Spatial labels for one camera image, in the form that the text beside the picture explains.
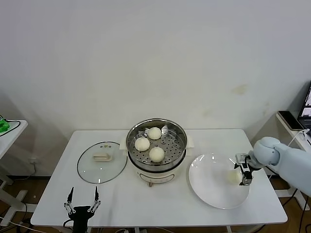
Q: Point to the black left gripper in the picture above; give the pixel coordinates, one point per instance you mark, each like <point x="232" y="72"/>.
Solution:
<point x="80" y="216"/>

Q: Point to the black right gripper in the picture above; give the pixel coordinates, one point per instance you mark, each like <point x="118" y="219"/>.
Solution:
<point x="246" y="168"/>

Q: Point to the white steamed baozi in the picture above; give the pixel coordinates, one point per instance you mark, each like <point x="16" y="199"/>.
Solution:
<point x="156" y="154"/>
<point x="154" y="133"/>
<point x="142" y="143"/>
<point x="232" y="176"/>

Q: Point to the round glass pot lid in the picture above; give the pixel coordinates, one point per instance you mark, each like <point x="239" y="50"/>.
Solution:
<point x="102" y="170"/>

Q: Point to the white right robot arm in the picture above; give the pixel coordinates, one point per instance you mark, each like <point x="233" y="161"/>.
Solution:
<point x="291" y="160"/>

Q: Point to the stainless steel steamer basket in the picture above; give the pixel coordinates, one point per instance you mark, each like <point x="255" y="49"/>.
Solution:
<point x="172" y="150"/>

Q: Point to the large white round plate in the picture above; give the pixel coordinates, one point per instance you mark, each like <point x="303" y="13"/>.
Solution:
<point x="209" y="182"/>

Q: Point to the black phone tan case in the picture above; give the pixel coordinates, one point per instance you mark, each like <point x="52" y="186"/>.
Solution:
<point x="291" y="120"/>

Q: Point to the white side table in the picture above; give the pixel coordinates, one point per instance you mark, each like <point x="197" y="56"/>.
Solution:
<point x="308" y="143"/>
<point x="9" y="143"/>

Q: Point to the cream electric cooking pot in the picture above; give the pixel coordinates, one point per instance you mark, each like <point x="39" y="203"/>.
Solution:
<point x="158" y="178"/>

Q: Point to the green plastic bottle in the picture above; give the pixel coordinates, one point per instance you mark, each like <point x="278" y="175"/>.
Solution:
<point x="3" y="125"/>

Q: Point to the white wall socket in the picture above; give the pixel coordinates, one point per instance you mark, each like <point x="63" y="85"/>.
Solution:
<point x="32" y="160"/>

